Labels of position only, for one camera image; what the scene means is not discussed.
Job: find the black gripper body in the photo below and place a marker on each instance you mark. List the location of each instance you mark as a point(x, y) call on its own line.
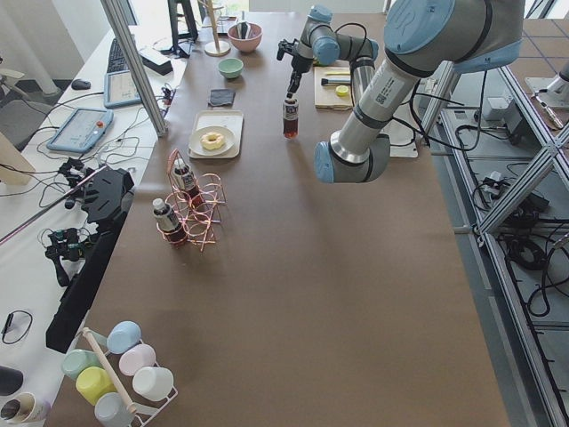
point(297, 65)

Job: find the tea bottle white cap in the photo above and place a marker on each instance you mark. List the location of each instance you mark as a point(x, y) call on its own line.
point(290, 117)

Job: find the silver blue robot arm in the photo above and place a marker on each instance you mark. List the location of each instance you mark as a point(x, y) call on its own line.
point(418, 36)
point(321, 44)

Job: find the cream bunny tray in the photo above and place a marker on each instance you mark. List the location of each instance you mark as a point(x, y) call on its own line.
point(232, 119)

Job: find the tea bottle in rack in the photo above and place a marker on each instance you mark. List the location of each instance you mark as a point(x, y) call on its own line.
point(168, 222)
point(185, 179)

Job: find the steel muddler black tip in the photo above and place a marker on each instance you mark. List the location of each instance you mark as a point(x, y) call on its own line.
point(325, 81)

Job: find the wooden cutting board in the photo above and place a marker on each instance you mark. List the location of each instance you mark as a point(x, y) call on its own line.
point(325, 96)

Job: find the half lemon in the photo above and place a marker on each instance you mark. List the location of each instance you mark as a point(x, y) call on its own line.
point(342, 90)

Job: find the pink bowl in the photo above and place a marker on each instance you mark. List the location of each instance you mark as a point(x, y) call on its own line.
point(248, 45)

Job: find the mint green bowl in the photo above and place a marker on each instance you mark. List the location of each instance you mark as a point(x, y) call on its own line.
point(231, 68)

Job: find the steel ice scoop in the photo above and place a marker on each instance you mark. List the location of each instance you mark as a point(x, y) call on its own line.
point(243, 28)

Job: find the grey folded cloth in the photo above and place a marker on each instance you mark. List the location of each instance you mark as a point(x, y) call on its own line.
point(221, 97)

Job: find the wooden mug tree stand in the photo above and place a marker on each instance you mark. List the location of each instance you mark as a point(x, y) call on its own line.
point(217, 47)

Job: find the glazed donut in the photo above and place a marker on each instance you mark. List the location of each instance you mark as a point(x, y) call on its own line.
point(212, 140)

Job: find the white plate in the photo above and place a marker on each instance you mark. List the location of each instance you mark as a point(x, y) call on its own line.
point(196, 148)

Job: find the blue teach pendant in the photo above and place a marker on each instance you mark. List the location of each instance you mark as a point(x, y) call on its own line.
point(81, 131)
point(119, 90)

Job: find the black keyboard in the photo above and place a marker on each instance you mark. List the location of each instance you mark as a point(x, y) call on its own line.
point(116, 59)

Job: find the black computer mouse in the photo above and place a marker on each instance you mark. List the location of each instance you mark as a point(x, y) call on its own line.
point(80, 84)

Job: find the pink cup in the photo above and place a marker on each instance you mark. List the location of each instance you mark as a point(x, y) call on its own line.
point(137, 357)

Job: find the white cup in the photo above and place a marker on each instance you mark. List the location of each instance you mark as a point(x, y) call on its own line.
point(153, 383)

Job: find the green cup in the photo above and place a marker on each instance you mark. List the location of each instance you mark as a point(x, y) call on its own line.
point(76, 361)

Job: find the yellow cup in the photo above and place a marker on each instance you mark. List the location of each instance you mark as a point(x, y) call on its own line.
point(93, 383)

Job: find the grey blue cup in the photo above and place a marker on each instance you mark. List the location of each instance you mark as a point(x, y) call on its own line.
point(111, 411)

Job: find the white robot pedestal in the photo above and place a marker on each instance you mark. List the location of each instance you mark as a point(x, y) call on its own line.
point(401, 137)

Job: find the copper wire bottle rack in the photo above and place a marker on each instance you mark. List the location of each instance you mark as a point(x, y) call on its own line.
point(199, 216)

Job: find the aluminium frame post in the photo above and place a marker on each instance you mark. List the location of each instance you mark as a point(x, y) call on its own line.
point(118, 23)

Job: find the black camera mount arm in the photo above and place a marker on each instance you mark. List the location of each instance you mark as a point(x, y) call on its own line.
point(80, 263)

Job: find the white wire cup rack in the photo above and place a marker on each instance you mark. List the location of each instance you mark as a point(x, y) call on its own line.
point(144, 410)

